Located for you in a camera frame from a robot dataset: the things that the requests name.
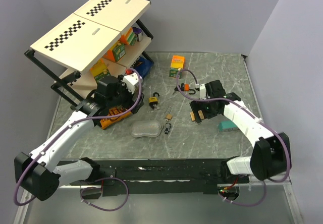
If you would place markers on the beige two-tier shelf rack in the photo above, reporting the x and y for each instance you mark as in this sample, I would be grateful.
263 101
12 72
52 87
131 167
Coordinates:
68 51

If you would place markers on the yellow black padlock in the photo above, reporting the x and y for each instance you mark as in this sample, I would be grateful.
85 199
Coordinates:
154 99

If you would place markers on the grey figurine keychain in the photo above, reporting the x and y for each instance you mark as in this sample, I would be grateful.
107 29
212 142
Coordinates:
167 128

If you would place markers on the orange green box upper shelf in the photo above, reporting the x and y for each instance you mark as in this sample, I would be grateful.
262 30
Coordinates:
129 38

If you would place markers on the orange green box shelf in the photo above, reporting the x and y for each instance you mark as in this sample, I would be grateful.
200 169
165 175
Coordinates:
116 52
129 38

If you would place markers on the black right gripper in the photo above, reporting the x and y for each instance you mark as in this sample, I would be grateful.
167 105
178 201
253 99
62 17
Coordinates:
197 106

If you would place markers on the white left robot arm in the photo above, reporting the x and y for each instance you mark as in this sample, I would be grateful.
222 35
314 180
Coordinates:
39 173

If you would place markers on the orange green box on table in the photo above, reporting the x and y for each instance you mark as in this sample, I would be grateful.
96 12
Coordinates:
177 64

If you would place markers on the orange black padlock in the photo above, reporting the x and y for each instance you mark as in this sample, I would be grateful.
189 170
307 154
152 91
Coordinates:
186 88

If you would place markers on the purple white small box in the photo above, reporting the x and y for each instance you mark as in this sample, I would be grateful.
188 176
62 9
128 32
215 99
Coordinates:
139 33

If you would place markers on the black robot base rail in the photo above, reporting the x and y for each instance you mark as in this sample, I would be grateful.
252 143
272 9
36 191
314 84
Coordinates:
162 176

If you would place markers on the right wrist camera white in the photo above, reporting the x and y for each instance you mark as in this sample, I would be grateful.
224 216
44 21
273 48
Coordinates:
201 89

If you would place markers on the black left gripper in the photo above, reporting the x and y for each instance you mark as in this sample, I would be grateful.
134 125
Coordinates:
130 104

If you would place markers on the orange green box middle shelf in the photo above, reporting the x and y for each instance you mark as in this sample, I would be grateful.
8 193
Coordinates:
116 52

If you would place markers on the blue snack bag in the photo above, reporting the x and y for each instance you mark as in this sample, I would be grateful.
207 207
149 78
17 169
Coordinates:
143 66

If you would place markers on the orange snack bag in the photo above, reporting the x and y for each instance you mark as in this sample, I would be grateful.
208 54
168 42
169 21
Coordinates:
113 116

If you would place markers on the small brass padlock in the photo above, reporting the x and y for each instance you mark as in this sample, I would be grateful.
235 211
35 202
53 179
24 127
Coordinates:
168 116

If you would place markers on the silver glitter sponge pad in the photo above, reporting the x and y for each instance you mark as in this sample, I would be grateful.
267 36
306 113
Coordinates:
151 128

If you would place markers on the black keys of orange padlock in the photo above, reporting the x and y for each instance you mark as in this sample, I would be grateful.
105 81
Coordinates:
175 90

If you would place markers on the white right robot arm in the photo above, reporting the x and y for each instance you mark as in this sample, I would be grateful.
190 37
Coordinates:
271 151

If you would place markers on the teal rectangular box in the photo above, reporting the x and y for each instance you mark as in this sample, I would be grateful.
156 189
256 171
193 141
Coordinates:
226 126

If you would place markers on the yellow green box lower shelf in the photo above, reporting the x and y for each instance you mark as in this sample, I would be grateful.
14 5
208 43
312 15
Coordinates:
99 70

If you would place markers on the silver keys of yellow padlock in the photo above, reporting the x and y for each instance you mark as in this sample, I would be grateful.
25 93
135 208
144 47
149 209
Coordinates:
155 108

